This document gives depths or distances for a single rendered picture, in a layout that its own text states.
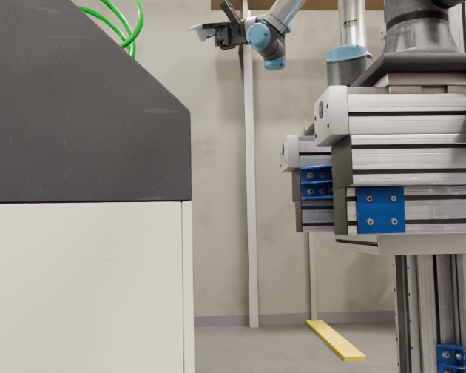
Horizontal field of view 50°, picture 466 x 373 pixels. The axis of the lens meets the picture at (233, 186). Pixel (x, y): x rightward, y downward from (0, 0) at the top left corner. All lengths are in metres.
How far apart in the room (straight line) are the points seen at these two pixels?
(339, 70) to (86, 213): 0.90
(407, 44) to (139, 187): 0.56
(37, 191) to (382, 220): 0.61
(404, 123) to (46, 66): 0.63
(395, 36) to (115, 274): 0.68
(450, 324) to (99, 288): 0.78
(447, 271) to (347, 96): 0.51
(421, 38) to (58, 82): 0.65
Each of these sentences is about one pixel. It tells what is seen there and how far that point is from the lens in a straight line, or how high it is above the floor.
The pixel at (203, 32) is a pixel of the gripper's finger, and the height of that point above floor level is 1.43.
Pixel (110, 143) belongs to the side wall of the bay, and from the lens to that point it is 0.89.
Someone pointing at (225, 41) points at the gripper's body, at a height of 1.39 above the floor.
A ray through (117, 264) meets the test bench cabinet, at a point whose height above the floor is 0.68.
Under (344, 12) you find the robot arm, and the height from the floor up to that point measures 1.42.
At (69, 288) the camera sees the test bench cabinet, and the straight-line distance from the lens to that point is 0.89.
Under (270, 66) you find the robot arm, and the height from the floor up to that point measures 1.28.
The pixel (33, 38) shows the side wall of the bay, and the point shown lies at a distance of 0.95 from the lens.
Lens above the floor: 0.74
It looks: 5 degrees up
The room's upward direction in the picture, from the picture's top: 1 degrees counter-clockwise
